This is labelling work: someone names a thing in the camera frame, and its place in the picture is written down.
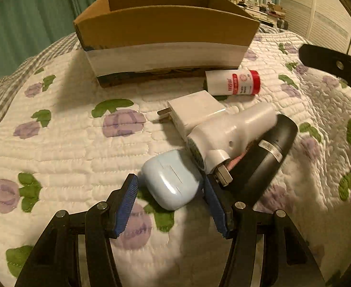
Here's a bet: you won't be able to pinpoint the black cylindrical bottle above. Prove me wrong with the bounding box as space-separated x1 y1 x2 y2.
227 114 297 207

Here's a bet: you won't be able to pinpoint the white bottle with red cap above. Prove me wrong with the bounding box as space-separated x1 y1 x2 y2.
205 69 261 96

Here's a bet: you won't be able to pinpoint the white handheld device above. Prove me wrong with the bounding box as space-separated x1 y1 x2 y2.
186 102 277 186

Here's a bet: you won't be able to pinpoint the white power adapter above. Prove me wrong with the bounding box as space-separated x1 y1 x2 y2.
157 90 226 141

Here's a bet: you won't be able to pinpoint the white wardrobe sliding doors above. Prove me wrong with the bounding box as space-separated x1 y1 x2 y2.
280 0 351 53

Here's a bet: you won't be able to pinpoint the white dressing table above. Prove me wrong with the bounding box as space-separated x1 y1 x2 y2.
229 0 289 30

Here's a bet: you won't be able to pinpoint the light blue earbuds case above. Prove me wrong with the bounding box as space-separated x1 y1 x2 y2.
141 149 203 210

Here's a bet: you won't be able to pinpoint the grey checked bedsheet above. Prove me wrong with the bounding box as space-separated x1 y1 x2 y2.
0 33 81 122

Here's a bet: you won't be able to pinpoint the brown cardboard box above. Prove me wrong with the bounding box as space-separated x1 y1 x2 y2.
74 0 260 88

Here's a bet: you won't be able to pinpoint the teal curtain left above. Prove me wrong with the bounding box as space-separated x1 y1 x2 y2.
0 0 96 77

